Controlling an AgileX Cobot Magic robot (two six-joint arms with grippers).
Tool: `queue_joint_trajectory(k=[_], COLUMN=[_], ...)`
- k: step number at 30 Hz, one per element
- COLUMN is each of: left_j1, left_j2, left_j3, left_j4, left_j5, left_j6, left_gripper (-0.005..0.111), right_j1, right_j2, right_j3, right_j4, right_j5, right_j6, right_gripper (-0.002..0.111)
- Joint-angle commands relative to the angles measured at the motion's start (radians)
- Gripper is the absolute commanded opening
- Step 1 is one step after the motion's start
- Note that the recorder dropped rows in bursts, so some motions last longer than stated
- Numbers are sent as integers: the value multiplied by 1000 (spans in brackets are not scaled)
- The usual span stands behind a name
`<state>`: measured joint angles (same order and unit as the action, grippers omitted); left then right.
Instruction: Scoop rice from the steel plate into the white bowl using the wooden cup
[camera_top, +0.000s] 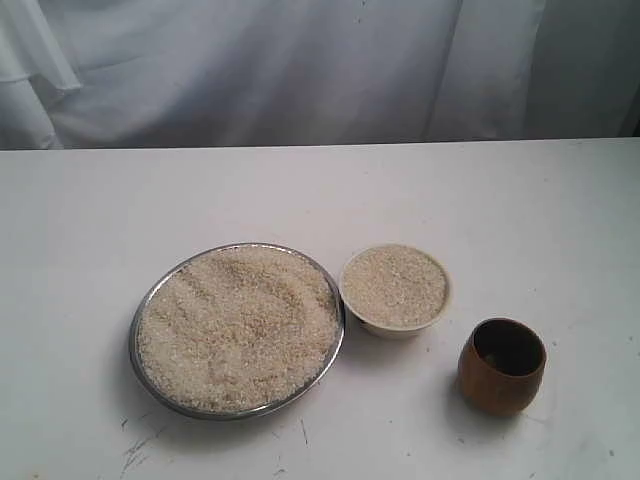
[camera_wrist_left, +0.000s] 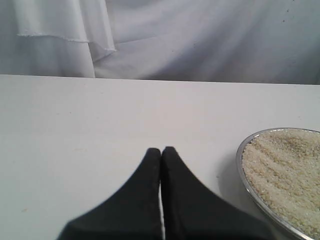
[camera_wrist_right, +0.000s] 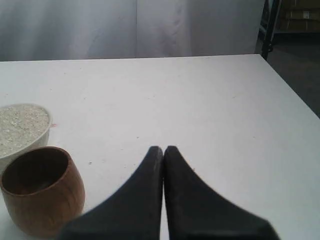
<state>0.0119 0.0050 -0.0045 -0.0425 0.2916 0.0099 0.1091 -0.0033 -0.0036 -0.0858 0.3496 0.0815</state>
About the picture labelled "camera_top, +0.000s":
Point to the brown wooden cup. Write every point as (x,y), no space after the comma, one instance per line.
(501,366)

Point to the round metal rice plate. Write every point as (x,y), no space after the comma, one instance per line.
(237,331)

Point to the white backdrop cloth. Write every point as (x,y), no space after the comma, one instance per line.
(142,74)

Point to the white bowl of rice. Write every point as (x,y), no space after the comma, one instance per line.
(395,291)

